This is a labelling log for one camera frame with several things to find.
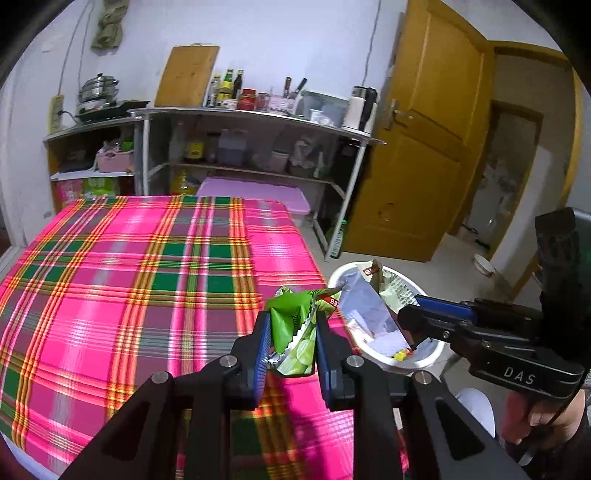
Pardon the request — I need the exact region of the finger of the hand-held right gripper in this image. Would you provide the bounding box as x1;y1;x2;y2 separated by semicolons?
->
414;294;478;323
397;305;467;352

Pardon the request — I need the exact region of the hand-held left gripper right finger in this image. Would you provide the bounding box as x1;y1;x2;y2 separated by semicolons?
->
314;311;532;480

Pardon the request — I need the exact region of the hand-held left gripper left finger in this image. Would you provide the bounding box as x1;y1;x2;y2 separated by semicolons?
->
58;311;273;480

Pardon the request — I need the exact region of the green snack packet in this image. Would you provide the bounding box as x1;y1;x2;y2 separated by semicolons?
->
265;286;345;379

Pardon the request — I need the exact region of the white lined waste bin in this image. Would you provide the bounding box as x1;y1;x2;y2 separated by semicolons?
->
325;261;455;374

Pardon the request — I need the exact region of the beige red-label snack packet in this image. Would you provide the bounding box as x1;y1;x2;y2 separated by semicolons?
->
339;258;419;335

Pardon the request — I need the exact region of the person's right hand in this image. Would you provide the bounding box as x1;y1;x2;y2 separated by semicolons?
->
501;381;585;446

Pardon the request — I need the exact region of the light grey cloth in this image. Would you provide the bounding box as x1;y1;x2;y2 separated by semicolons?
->
455;387;498;441

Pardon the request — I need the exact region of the green glass bottle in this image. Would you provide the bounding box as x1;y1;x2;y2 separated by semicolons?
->
329;218;348;260

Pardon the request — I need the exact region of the pink-lid storage box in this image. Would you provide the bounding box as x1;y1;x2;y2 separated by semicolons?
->
196;176;310;227

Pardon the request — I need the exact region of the pink plaid tablecloth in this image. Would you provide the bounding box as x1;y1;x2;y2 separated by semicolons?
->
0;195;411;480

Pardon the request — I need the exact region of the yellow wooden door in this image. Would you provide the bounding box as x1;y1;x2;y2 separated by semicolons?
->
342;0;497;264

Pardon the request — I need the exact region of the yellow cooking oil jug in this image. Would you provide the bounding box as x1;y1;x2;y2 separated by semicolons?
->
170;167;200;195

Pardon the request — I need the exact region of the white plastic bag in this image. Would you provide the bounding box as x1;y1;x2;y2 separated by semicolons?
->
293;136;319;169

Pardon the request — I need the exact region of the purple plastic jug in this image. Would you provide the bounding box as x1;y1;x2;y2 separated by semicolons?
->
217;129;247;167

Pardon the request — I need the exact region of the yellow-label oil bottle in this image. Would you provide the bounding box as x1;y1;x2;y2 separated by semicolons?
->
185;134;206;163

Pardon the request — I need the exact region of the black steel electric kettle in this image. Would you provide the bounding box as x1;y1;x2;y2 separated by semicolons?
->
353;85;379;134

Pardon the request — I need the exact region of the white cylinder container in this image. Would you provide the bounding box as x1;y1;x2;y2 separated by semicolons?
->
342;95;365;131

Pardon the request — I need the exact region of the tall clear plastic bottle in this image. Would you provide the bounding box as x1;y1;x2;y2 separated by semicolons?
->
168;124;185;162

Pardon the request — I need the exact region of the green package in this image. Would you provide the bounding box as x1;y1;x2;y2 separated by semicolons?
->
82;176;122;199

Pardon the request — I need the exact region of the large metal shelf unit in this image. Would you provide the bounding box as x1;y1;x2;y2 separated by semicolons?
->
129;106;387;261

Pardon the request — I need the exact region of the pink plastic basket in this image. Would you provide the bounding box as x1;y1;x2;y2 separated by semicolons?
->
95;148;136;174

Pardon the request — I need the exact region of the clear plastic storage box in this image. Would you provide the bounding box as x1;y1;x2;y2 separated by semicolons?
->
300;90;349;125

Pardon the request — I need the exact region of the pink knife holder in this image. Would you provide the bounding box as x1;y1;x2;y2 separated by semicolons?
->
268;95;301;116

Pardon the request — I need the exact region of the pink package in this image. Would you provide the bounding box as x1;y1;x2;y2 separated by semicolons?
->
53;179;85;209

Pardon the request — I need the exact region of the small metal shelf unit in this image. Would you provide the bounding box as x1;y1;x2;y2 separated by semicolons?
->
43;115;148;210

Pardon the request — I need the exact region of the wooden cutting board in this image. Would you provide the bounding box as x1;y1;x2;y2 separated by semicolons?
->
154;44;221;108

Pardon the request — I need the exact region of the black induction cooker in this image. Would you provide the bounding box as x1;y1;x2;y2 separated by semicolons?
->
74;99;151;124

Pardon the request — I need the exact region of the steel steamer pot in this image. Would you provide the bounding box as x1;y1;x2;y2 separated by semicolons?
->
76;73;120;104

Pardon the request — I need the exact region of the yellowed power strip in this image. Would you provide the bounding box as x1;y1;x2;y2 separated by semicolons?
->
48;93;64;134

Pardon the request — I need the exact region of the hanging green cloth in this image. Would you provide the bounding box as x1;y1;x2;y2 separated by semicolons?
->
90;0;126;51

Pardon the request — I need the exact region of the metal door handle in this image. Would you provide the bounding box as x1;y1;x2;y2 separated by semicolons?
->
382;98;414;131

